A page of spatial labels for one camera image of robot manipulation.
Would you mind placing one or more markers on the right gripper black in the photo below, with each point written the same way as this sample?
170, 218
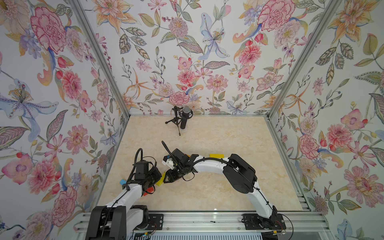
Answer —
170, 176

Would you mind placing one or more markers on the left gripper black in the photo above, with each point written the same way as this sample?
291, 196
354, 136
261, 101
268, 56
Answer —
157, 174

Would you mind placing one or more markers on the red block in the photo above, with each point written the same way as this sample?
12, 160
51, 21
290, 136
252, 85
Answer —
149, 191

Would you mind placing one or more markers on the long yellow block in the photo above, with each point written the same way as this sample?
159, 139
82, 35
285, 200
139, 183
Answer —
217, 156
161, 181

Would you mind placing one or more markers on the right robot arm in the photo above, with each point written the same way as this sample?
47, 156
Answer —
237, 171

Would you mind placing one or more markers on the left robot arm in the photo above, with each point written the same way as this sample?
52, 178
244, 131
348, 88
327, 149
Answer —
122, 216

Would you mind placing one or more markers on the black microphone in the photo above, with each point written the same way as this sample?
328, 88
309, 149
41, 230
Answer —
185, 113

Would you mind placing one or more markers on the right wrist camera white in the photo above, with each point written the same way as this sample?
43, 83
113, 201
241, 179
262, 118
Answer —
168, 161

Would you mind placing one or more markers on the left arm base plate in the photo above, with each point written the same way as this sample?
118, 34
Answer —
153, 223

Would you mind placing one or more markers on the aluminium front rail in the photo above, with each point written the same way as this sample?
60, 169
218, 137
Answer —
228, 222

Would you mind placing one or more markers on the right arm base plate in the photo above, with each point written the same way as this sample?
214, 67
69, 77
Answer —
256, 222

